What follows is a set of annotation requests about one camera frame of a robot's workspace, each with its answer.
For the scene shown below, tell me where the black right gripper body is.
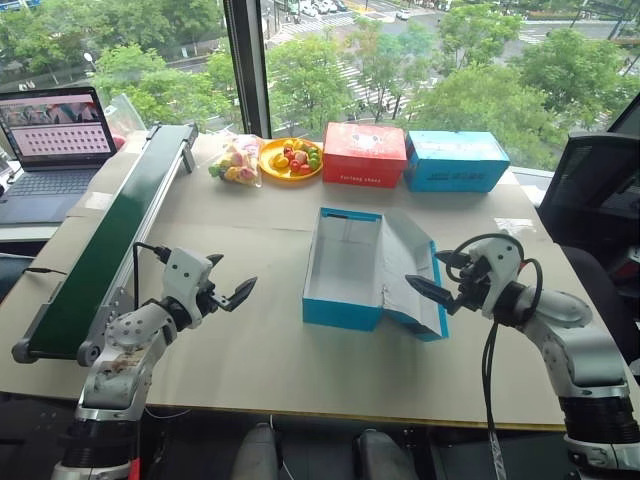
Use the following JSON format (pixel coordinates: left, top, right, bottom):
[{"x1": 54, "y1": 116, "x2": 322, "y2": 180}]
[{"x1": 453, "y1": 255, "x2": 494, "y2": 312}]

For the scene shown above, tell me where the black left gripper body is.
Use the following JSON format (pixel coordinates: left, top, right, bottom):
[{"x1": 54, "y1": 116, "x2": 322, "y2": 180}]
[{"x1": 195, "y1": 282, "x2": 222, "y2": 318}]

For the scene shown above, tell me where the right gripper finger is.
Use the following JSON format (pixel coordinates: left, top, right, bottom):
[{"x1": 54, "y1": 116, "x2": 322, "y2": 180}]
[
  {"x1": 433, "y1": 250, "x2": 472, "y2": 268},
  {"x1": 404, "y1": 273, "x2": 459, "y2": 316}
]

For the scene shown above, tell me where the blue shoe box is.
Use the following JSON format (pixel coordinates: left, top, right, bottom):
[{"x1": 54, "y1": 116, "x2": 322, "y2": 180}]
[
  {"x1": 402, "y1": 130, "x2": 512, "y2": 194},
  {"x1": 301, "y1": 206, "x2": 450, "y2": 343}
]

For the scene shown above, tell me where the green conveyor belt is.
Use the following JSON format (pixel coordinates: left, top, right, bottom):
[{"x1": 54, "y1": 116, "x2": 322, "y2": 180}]
[{"x1": 10, "y1": 122, "x2": 200, "y2": 367}]

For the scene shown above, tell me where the red shoe box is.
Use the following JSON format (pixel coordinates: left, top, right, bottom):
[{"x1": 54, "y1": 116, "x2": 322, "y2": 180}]
[{"x1": 321, "y1": 122, "x2": 408, "y2": 189}]

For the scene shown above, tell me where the plastic bag of toys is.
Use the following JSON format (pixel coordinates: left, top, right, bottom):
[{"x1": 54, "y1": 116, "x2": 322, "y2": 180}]
[{"x1": 207, "y1": 134, "x2": 264, "y2": 189}]

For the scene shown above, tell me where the yellow plate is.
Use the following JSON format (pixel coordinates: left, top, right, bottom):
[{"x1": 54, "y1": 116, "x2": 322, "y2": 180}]
[{"x1": 259, "y1": 137, "x2": 325, "y2": 180}]

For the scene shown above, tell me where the black office chair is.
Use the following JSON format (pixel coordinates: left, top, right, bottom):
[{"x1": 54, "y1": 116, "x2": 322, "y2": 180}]
[{"x1": 537, "y1": 102, "x2": 640, "y2": 361}]

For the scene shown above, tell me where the dark rounded shape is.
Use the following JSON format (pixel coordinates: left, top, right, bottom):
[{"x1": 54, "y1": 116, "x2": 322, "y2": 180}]
[
  {"x1": 353, "y1": 428, "x2": 419, "y2": 480},
  {"x1": 234, "y1": 422, "x2": 280, "y2": 480}
]

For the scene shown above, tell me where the clear plastic bag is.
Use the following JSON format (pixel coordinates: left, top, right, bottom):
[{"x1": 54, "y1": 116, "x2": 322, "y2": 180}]
[{"x1": 106, "y1": 93, "x2": 151, "y2": 151}]

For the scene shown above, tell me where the white side desk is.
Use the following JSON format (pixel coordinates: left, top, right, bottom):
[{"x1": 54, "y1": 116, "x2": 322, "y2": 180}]
[{"x1": 0, "y1": 222, "x2": 64, "y2": 245}]

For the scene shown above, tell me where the dark laptop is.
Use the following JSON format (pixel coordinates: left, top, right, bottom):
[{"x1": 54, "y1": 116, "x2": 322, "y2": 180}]
[{"x1": 0, "y1": 85, "x2": 119, "y2": 226}]

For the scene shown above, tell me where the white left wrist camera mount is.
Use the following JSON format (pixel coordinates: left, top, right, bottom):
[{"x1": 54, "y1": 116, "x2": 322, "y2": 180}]
[{"x1": 162, "y1": 246, "x2": 215, "y2": 321}]

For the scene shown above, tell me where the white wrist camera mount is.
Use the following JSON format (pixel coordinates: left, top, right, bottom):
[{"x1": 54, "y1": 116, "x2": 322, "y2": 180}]
[
  {"x1": 472, "y1": 236, "x2": 525, "y2": 319},
  {"x1": 162, "y1": 246, "x2": 215, "y2": 321}
]

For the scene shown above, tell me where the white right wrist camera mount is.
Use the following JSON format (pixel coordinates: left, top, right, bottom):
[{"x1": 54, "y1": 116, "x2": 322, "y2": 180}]
[{"x1": 472, "y1": 236, "x2": 525, "y2": 319}]

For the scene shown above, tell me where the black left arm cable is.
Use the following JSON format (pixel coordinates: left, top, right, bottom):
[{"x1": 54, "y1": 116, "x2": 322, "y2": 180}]
[{"x1": 131, "y1": 241, "x2": 170, "y2": 311}]

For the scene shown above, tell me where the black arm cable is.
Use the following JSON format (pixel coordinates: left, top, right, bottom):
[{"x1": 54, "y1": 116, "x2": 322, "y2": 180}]
[
  {"x1": 444, "y1": 232, "x2": 545, "y2": 480},
  {"x1": 131, "y1": 241, "x2": 170, "y2": 311}
]

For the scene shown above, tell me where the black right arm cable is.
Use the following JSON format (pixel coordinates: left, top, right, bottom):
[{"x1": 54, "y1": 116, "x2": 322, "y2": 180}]
[{"x1": 444, "y1": 232, "x2": 545, "y2": 480}]

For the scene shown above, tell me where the dark window frame post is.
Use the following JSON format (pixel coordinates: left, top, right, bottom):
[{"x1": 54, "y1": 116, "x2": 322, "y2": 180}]
[{"x1": 222, "y1": 0, "x2": 274, "y2": 139}]

